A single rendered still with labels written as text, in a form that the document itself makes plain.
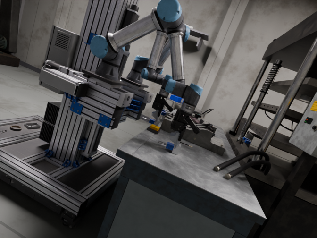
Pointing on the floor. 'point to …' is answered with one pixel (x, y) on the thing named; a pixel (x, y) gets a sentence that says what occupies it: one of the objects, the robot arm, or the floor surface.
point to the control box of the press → (308, 140)
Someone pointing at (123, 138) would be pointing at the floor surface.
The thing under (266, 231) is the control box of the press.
